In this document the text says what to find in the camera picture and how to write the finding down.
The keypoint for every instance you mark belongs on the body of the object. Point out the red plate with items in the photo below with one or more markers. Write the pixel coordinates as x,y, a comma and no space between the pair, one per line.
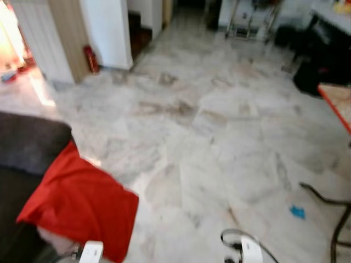
8,76

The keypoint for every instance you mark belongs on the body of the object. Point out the blue scrap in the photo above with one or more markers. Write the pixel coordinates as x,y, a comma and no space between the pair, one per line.
297,212

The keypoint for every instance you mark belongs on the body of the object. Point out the red fire extinguisher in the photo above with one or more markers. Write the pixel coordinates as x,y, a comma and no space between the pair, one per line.
91,59

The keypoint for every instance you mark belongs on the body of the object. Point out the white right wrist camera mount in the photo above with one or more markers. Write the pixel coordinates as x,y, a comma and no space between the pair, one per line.
252,252

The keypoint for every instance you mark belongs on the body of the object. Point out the red-edged table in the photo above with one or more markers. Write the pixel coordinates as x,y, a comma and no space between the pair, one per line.
339,101

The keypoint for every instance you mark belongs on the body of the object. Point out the wood panelled partition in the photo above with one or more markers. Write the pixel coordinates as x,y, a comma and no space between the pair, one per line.
66,38

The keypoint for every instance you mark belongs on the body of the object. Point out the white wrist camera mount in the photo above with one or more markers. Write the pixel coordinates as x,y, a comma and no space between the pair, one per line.
91,253
252,252

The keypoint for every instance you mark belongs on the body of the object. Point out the black bag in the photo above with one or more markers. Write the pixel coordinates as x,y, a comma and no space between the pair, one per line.
326,60

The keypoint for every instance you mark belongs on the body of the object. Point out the red pillow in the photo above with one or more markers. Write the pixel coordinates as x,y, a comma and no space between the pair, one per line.
82,197

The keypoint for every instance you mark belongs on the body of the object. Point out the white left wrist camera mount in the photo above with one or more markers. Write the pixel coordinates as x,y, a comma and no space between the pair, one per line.
91,253

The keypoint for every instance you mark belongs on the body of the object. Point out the dark grey sofa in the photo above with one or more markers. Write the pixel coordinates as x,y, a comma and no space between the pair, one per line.
27,139

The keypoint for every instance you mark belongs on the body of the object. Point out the black metal chair frame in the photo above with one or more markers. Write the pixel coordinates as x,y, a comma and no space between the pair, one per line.
335,230

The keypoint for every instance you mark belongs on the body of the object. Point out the metal trolley rack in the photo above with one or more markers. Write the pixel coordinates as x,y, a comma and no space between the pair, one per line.
252,22

